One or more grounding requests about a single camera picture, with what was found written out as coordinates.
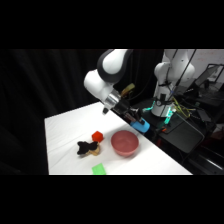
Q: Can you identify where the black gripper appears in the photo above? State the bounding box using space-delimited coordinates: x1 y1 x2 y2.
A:
111 99 146 126

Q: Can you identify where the blue cup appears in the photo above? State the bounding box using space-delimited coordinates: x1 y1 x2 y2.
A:
130 117 151 134

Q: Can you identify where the pink bowl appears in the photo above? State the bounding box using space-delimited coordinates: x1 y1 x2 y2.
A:
110 130 140 158

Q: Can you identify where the red block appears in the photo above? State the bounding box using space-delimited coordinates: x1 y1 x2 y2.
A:
91 130 104 143

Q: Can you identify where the wooden block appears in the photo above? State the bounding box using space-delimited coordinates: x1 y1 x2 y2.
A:
87 145 102 157

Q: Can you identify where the black plush toy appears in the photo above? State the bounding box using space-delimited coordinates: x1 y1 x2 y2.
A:
76 140 100 156

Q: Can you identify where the green flat block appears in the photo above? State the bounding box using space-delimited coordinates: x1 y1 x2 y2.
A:
91 163 108 176

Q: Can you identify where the black laptop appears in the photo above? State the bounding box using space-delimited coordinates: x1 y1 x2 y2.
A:
194 63 224 92

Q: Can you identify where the wrist camera with yellow mount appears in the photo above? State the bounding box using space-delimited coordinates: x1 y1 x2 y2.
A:
120 83 136 98

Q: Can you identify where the yellow cable bundle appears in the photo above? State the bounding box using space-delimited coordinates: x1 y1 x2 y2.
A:
171 95 198 118

